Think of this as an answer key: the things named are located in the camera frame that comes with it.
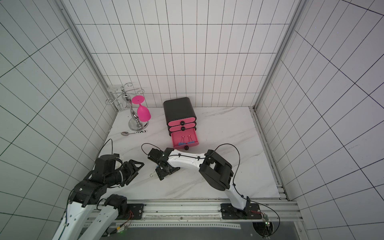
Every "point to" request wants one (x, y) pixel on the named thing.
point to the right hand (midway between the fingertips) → (163, 176)
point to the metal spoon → (125, 133)
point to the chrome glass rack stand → (127, 93)
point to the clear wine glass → (119, 103)
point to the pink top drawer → (172, 124)
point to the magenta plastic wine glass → (143, 113)
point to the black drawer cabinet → (178, 109)
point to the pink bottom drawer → (176, 137)
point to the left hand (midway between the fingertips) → (140, 171)
